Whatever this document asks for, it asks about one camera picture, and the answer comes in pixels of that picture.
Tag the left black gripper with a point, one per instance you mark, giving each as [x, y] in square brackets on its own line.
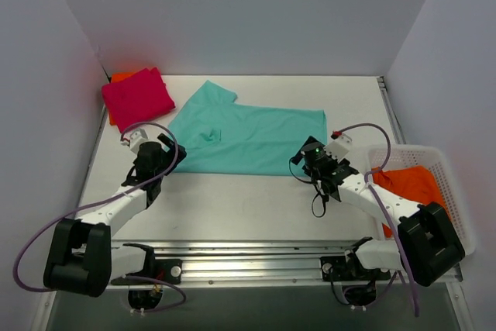
[170, 153]

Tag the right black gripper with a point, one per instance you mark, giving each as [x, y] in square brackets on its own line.
[303, 151]

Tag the teal t shirt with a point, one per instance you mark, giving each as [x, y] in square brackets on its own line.
[222, 136]

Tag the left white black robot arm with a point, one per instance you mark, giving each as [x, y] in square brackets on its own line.
[82, 259]

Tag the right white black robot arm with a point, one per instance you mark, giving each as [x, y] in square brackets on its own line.
[424, 244]

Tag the folded magenta t shirt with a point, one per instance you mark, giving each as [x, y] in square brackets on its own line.
[140, 98]

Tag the folded orange t shirt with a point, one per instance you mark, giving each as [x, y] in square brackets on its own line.
[117, 77]

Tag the white plastic basket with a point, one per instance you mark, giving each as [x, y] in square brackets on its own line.
[407, 156]

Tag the orange t shirt in basket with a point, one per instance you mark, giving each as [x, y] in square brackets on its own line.
[414, 183]

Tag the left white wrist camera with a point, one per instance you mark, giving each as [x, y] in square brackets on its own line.
[135, 139]

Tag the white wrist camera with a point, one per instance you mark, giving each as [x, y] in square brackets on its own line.
[135, 139]
[339, 146]

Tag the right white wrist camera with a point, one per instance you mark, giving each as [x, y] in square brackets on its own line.
[339, 146]

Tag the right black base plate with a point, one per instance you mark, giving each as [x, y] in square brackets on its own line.
[339, 268]

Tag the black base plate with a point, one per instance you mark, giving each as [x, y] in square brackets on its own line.
[339, 268]
[168, 270]

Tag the aluminium rail frame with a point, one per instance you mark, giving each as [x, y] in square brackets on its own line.
[242, 265]

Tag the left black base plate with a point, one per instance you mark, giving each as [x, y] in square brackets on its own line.
[168, 270]

